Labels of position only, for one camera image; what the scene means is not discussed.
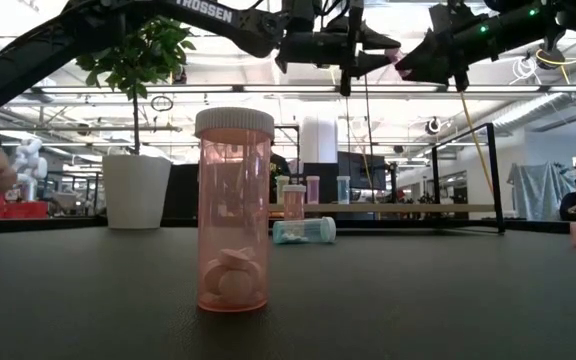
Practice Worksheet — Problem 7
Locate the grey cloth cover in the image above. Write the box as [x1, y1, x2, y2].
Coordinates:
[506, 160, 576, 222]

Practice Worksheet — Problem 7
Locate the orange cable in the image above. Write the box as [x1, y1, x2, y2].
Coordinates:
[460, 92, 495, 196]

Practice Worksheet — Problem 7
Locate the silver ventilation duct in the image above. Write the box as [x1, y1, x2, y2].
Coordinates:
[492, 64, 576, 131]

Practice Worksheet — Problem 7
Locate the yellow medicine bottle white cap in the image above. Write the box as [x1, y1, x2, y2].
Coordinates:
[274, 174, 291, 205]

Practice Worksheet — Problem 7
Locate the long fluorescent light strip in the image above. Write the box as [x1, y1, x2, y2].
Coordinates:
[32, 83, 576, 97]

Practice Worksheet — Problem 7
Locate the green plant in white pot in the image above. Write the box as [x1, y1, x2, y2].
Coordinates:
[75, 14, 197, 231]

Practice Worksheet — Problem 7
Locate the light purple medicine bottle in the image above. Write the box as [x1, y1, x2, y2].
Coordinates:
[305, 175, 321, 205]

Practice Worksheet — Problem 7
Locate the salmon medicine bottle white cap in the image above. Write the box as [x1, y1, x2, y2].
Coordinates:
[193, 106, 276, 315]
[282, 184, 307, 222]

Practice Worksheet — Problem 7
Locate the black cable reel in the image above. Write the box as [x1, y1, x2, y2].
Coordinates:
[423, 115, 443, 136]
[535, 42, 567, 71]

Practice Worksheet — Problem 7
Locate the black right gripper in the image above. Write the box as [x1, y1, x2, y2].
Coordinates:
[394, 0, 572, 94]

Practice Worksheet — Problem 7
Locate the teal medicine bottle white cap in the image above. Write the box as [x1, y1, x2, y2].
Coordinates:
[271, 215, 338, 246]

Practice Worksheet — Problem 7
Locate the blue medicine bottle white cap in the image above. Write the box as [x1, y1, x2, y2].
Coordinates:
[336, 175, 351, 205]

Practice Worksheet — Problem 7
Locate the thin black cable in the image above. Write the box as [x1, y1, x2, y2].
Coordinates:
[364, 74, 375, 171]

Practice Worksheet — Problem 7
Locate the black monitor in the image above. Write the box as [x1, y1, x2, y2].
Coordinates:
[337, 151, 387, 191]

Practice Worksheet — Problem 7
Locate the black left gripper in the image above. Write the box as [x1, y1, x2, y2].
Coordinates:
[275, 0, 403, 97]

